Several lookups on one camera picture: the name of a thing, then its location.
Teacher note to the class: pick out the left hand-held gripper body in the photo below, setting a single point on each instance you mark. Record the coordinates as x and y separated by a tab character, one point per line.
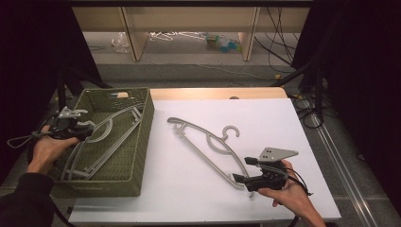
66	127

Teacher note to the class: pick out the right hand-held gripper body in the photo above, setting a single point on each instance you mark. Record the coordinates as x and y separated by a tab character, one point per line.
271	181

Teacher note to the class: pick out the grey plastic clothes hanger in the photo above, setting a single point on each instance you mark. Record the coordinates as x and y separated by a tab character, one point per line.
104	157
201	151

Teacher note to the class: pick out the green woven storage basket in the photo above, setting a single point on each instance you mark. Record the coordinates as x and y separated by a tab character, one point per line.
126	176

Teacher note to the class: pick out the person's right hand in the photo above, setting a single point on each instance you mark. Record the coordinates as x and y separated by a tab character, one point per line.
293	195

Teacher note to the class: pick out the person's left hand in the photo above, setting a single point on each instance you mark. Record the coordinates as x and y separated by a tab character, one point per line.
44	151

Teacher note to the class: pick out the black metal stand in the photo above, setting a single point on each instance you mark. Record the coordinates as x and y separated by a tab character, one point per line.
67	85
318	85

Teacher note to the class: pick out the black curtain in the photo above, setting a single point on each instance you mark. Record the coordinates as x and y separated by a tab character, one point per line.
34	56
359	63

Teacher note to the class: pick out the clear plastic bag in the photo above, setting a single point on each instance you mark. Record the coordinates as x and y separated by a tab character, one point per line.
120	42

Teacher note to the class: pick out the colourful plastic bag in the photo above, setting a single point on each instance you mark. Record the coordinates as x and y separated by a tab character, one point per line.
225	44

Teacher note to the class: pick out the white hangers on floor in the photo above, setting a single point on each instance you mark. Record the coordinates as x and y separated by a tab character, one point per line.
176	35

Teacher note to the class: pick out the light wooden shelf unit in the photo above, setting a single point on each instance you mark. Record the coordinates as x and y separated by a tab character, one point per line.
189	19

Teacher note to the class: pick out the aluminium floor rail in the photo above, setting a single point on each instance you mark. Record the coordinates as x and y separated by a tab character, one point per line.
343	176

